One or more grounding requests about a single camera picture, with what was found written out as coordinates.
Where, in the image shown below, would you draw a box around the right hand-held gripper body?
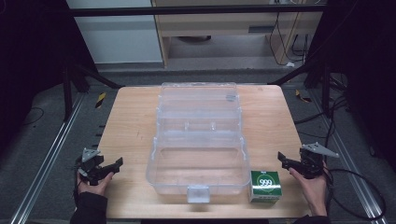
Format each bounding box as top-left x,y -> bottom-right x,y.
298,142 -> 341,180

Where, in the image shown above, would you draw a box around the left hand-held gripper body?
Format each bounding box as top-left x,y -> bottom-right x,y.
75,147 -> 108,187

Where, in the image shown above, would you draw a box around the green and white medicine box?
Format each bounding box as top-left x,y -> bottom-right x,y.
249,170 -> 283,204

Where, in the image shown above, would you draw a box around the clear plastic storage box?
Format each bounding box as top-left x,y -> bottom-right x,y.
145,81 -> 252,204

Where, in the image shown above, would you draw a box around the person's left hand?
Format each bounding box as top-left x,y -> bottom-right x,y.
77,171 -> 116,197

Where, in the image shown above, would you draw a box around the person's right hand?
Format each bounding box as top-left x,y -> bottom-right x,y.
288,166 -> 330,217

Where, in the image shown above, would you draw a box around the black metal stand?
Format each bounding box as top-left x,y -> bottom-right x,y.
61,60 -> 125,123
268,59 -> 332,117

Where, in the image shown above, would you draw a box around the white cabinet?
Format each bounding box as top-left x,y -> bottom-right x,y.
65,0 -> 164,65

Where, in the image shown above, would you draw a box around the light wooden desk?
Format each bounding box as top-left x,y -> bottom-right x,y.
150,0 -> 323,68

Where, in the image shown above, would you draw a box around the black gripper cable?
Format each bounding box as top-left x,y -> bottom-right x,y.
323,167 -> 388,222

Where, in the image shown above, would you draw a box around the aluminium floor rail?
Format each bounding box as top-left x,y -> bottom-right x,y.
10,92 -> 86,224
310,89 -> 390,224

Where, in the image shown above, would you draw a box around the black floor cable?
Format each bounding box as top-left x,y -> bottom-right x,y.
21,106 -> 45,127
293,92 -> 349,140

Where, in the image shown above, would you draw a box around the black cables under desk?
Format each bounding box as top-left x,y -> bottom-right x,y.
268,12 -> 311,67

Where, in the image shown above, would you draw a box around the black metal frame bar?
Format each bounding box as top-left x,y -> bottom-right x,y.
66,5 -> 328,18

